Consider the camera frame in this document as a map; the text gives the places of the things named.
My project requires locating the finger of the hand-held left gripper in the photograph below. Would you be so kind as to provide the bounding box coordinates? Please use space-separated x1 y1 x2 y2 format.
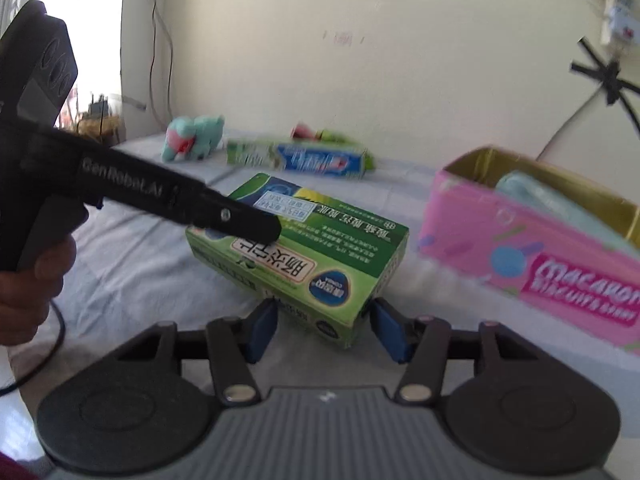
191 186 282 246

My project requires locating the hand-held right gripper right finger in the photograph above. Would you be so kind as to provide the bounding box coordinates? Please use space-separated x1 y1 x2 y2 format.
369 297 545 405

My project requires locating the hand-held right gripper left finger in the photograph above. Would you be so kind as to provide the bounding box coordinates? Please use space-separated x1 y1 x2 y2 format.
106 297 279 405

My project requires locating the green and blue toothpaste box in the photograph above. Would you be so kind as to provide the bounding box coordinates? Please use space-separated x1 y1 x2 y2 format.
226 140 375 182

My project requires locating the green medicine box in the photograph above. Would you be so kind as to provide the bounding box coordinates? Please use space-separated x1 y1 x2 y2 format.
185 172 410 351

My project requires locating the teal plush toy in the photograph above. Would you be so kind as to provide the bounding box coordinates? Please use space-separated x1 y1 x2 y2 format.
160 115 226 163

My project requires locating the green snack packet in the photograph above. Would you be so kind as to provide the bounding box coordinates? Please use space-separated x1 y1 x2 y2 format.
291 122 353 144

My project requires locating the pink biscuit tin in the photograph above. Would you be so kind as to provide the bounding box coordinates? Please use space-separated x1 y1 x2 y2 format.
417 146 640 361

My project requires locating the person's left hand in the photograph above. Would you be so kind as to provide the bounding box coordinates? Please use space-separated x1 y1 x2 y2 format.
0 235 77 347

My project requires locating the striped bed sheet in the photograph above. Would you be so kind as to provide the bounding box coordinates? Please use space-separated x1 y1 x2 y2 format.
0 130 640 461

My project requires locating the light blue cloth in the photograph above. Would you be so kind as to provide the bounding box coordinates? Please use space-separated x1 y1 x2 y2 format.
495 170 637 257

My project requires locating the maroon clothing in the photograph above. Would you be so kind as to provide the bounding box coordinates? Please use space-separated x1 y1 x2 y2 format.
0 451 37 480

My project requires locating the black tape star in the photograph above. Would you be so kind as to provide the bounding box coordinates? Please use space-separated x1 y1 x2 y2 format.
570 36 640 139

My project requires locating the white power strip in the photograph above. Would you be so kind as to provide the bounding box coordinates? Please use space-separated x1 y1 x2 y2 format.
600 0 640 47

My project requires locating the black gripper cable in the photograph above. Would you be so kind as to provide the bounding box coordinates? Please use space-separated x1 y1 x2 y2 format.
0 300 67 397

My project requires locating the thin brown wall cable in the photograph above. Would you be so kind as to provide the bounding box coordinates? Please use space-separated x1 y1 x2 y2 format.
146 0 174 128

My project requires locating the white power cable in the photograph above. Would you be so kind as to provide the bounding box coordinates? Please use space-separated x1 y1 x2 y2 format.
535 87 610 162

